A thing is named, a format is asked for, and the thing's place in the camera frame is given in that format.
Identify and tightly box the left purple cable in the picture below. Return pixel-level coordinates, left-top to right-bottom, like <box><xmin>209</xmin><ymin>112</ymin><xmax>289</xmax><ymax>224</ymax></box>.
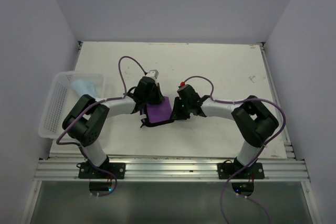
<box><xmin>56</xmin><ymin>56</ymin><xmax>152</xmax><ymax>197</ymax></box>

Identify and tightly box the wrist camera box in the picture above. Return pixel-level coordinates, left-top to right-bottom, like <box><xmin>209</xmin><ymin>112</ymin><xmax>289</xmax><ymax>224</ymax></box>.
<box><xmin>179</xmin><ymin>81</ymin><xmax>188</xmax><ymax>90</ymax></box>
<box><xmin>146</xmin><ymin>69</ymin><xmax>159</xmax><ymax>80</ymax></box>

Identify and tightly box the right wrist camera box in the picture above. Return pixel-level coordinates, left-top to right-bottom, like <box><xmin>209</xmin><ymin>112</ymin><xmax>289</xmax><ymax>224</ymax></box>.
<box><xmin>179</xmin><ymin>81</ymin><xmax>188</xmax><ymax>90</ymax></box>

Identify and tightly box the purple cable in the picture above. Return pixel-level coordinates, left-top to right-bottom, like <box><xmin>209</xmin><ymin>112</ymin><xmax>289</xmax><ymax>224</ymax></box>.
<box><xmin>56</xmin><ymin>56</ymin><xmax>152</xmax><ymax>197</ymax></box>
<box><xmin>183</xmin><ymin>76</ymin><xmax>287</xmax><ymax>224</ymax></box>

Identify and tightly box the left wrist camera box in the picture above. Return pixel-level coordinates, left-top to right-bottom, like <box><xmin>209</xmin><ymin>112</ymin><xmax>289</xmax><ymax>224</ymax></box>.
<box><xmin>146</xmin><ymin>69</ymin><xmax>159</xmax><ymax>80</ymax></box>

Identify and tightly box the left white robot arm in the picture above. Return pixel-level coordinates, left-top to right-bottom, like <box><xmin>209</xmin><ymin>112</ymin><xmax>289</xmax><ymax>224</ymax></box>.
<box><xmin>57</xmin><ymin>72</ymin><xmax>164</xmax><ymax>178</ymax></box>

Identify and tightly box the white plastic basket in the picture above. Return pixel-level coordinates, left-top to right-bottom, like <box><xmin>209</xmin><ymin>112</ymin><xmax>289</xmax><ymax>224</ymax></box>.
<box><xmin>38</xmin><ymin>71</ymin><xmax>106</xmax><ymax>139</ymax></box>

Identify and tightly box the aluminium mounting rail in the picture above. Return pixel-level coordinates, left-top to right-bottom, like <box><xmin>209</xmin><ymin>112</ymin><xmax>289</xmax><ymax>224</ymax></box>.
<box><xmin>34</xmin><ymin>155</ymin><xmax>310</xmax><ymax>182</ymax></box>

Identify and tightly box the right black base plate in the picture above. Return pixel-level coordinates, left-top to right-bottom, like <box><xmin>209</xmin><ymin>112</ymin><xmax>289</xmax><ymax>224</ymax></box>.
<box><xmin>217</xmin><ymin>159</ymin><xmax>265</xmax><ymax>179</ymax></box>

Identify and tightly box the dark grey towel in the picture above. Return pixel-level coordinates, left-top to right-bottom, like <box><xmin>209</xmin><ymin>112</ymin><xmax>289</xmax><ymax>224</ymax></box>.
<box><xmin>140</xmin><ymin>96</ymin><xmax>174</xmax><ymax>128</ymax></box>

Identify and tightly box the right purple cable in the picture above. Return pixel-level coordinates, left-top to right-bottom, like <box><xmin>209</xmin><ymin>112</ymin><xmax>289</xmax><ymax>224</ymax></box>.
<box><xmin>183</xmin><ymin>76</ymin><xmax>287</xmax><ymax>224</ymax></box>

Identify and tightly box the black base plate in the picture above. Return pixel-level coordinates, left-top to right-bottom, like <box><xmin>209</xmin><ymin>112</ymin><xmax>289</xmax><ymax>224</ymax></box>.
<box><xmin>217</xmin><ymin>159</ymin><xmax>265</xmax><ymax>179</ymax></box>
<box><xmin>76</xmin><ymin>162</ymin><xmax>126</xmax><ymax>179</ymax></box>

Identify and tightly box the light blue towel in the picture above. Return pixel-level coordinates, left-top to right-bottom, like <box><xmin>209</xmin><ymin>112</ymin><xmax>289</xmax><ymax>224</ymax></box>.
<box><xmin>71</xmin><ymin>79</ymin><xmax>97</xmax><ymax>97</ymax></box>

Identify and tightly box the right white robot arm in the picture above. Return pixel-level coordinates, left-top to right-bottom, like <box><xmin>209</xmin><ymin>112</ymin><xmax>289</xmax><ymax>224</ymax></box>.
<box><xmin>171</xmin><ymin>84</ymin><xmax>279</xmax><ymax>178</ymax></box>

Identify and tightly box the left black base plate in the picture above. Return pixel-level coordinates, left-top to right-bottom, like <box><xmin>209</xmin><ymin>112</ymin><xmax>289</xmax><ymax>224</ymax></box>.
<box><xmin>76</xmin><ymin>162</ymin><xmax>126</xmax><ymax>179</ymax></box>

